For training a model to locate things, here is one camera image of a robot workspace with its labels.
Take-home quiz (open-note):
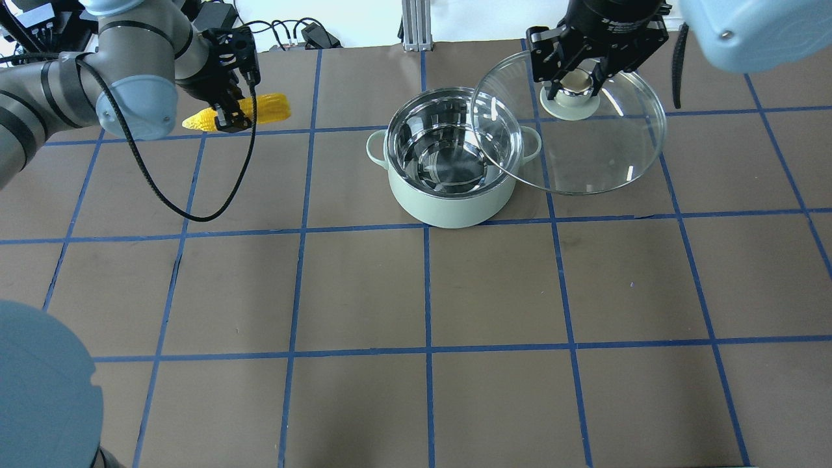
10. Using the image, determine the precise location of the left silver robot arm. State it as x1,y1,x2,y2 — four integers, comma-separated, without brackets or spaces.
2,1,261,467

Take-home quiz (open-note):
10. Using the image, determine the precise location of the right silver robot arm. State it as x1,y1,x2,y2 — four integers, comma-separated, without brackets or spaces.
526,1,831,109

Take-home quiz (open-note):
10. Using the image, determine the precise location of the pale green cooking pot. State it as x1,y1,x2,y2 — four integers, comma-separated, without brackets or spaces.
365,88,543,229

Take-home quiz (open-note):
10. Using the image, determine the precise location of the aluminium frame post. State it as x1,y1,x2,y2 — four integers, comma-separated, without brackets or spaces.
399,0,434,51

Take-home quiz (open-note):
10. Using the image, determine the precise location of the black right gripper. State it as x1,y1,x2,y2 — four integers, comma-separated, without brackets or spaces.
526,1,671,101

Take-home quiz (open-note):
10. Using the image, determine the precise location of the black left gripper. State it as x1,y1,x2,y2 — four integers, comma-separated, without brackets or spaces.
175,27,261,133

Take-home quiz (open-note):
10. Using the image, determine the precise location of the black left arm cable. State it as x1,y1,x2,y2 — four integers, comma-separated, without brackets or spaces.
0,52,259,223

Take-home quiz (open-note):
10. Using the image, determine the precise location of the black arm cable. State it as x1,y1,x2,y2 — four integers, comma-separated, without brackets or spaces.
0,52,259,223
671,23,688,110

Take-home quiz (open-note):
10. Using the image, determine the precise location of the yellow corn cob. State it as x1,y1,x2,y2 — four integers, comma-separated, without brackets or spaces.
181,93,292,133

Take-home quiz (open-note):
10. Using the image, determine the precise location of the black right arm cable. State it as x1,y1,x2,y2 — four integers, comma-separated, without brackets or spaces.
671,23,688,110

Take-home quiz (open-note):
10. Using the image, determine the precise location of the black power adapter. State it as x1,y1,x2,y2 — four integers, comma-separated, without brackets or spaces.
191,2,238,33

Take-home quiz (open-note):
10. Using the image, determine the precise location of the glass pot lid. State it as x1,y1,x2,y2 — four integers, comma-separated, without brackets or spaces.
467,51,668,195

